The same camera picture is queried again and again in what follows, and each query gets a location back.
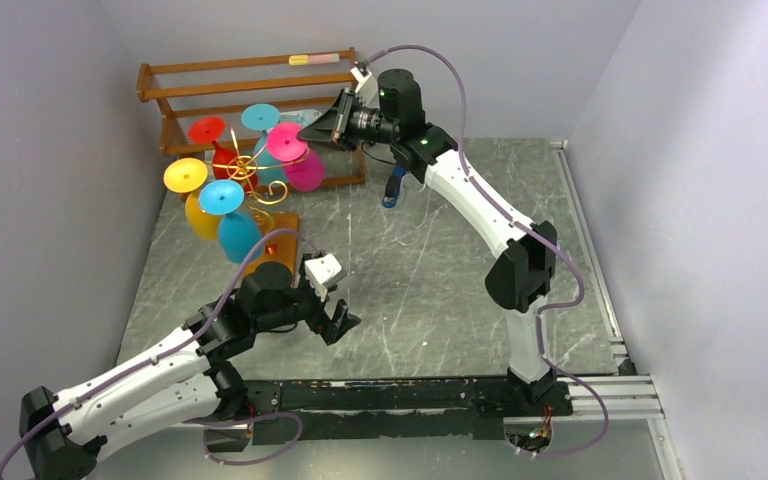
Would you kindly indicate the pink wine glass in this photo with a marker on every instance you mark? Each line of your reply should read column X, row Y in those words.
column 302, row 165

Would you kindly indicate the red wine glass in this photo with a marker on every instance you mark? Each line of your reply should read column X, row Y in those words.
column 226, row 164

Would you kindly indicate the yellow pink eraser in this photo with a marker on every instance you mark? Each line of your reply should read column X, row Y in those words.
column 313, row 59

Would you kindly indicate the yellow wine glass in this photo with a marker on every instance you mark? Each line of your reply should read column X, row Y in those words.
column 187, row 177

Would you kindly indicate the wooden shelf rack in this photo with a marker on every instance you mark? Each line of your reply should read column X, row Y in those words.
column 187, row 92

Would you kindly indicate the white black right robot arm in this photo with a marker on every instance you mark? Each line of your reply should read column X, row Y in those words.
column 520, row 279

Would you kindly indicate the gold wire glass rack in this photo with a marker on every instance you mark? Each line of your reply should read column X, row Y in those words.
column 278, row 243

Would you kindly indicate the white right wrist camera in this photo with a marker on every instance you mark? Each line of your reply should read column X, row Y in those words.
column 366, row 89

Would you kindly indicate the blue wine glass rear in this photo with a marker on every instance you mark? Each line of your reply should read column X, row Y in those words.
column 262, row 118

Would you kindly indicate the blue wine glass front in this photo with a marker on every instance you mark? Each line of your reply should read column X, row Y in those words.
column 238, row 232

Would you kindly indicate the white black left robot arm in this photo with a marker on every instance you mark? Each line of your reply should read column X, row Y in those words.
column 185, row 376

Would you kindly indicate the blue stapler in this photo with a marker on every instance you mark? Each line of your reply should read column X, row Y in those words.
column 392, row 190

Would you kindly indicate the toothbrush package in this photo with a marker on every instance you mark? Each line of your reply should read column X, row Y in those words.
column 302, row 116

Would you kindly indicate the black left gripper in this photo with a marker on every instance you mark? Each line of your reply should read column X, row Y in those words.
column 320, row 322

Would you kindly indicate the blue wine glass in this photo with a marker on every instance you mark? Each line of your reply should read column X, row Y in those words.
column 262, row 118
column 238, row 232

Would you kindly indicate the clear wine glass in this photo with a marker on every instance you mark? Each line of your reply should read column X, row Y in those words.
column 410, row 191

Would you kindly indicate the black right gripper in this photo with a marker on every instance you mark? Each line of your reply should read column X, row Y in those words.
column 341, row 123

